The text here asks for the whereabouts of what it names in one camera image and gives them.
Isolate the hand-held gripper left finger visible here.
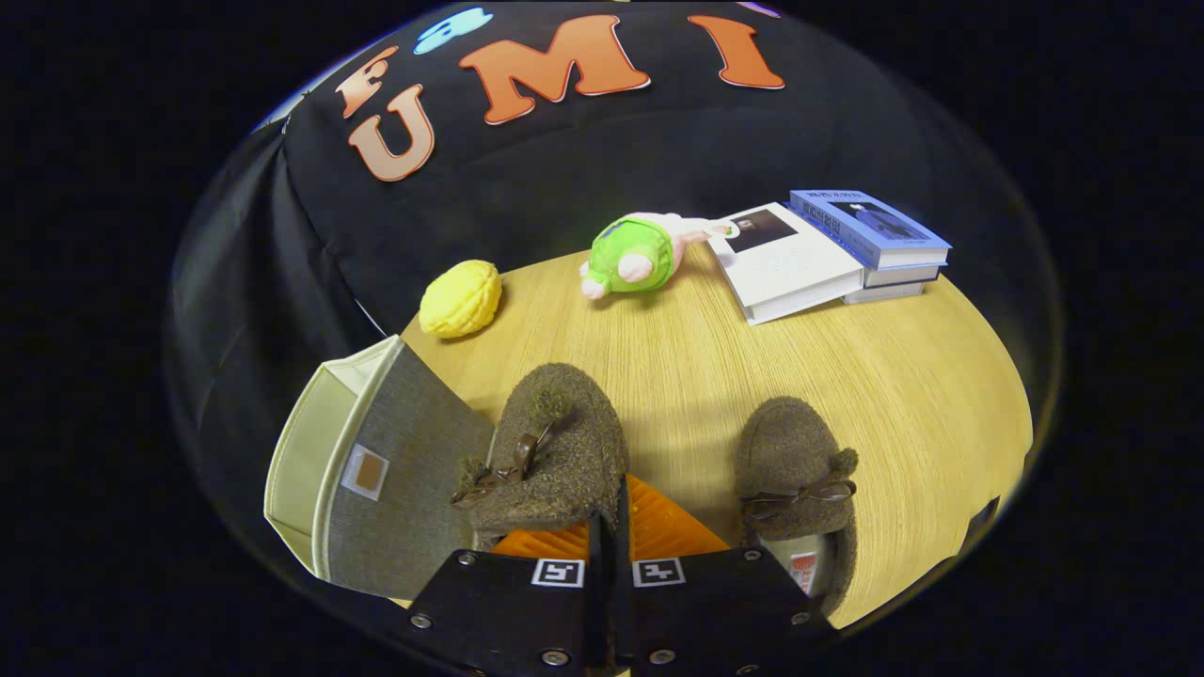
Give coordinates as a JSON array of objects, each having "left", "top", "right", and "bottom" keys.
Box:
[{"left": 404, "top": 512, "right": 603, "bottom": 673}]

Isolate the green and pink plush toy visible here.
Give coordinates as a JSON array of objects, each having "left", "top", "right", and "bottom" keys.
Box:
[{"left": 579, "top": 213, "right": 739, "bottom": 302}]

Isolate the blue book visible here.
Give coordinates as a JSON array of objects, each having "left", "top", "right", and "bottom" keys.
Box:
[{"left": 788, "top": 189, "right": 953, "bottom": 272}]

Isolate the black backdrop cloth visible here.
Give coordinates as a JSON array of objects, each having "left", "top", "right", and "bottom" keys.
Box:
[{"left": 169, "top": 0, "right": 1036, "bottom": 527}]

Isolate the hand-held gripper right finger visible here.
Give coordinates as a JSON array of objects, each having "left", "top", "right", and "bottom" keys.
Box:
[{"left": 616, "top": 475, "right": 838, "bottom": 673}]

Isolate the thin pale book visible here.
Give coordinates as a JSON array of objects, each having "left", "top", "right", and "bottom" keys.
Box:
[
  {"left": 863, "top": 265, "right": 942, "bottom": 289},
  {"left": 843, "top": 280, "right": 928, "bottom": 306}
]

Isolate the brown fuzzy shoe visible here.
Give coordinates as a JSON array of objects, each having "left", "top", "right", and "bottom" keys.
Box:
[
  {"left": 736, "top": 396, "right": 859, "bottom": 617},
  {"left": 450, "top": 363, "right": 629, "bottom": 551}
]

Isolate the yellow bread-shaped toy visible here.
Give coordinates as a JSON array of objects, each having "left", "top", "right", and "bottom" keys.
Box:
[{"left": 419, "top": 260, "right": 503, "bottom": 339}]

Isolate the white book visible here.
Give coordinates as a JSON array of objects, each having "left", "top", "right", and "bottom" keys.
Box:
[{"left": 705, "top": 202, "right": 864, "bottom": 326}]

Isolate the grey fabric storage box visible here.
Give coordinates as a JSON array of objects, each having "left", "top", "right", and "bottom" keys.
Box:
[{"left": 263, "top": 336, "right": 497, "bottom": 603}]

